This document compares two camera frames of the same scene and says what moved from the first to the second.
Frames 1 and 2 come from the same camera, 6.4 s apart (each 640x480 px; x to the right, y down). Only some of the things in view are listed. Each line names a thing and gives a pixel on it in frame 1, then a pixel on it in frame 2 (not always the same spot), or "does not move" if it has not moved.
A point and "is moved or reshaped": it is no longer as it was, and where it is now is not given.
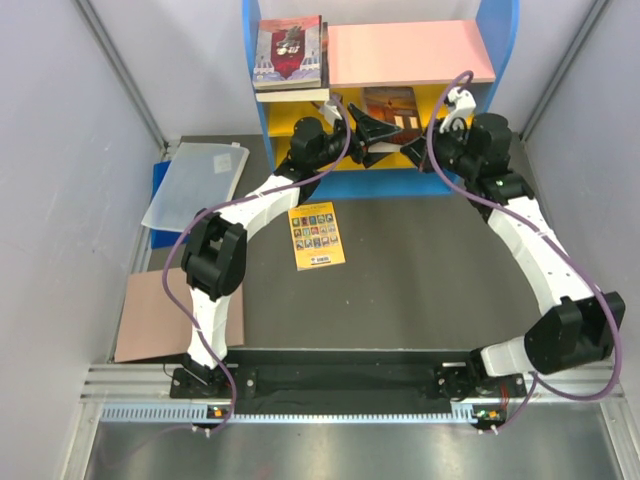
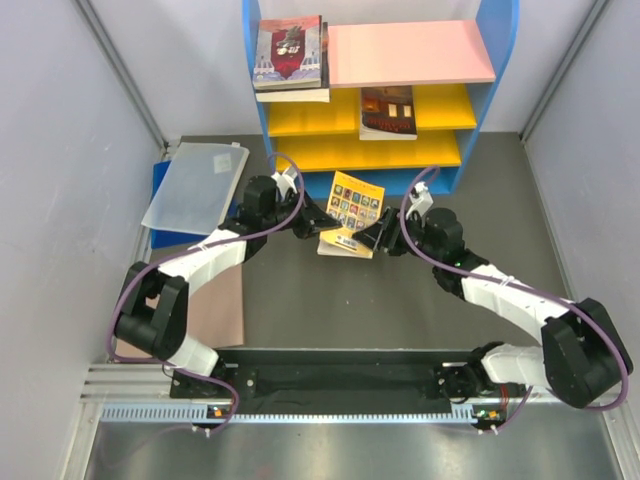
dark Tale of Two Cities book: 312,94 does not move
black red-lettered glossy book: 398,106 does not move
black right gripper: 417,152 → 387,233
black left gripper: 364,130 → 314,219
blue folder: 161,238 does not move
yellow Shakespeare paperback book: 316,235 is moved or reshaped
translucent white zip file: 200,176 does not move
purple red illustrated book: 288,53 does not move
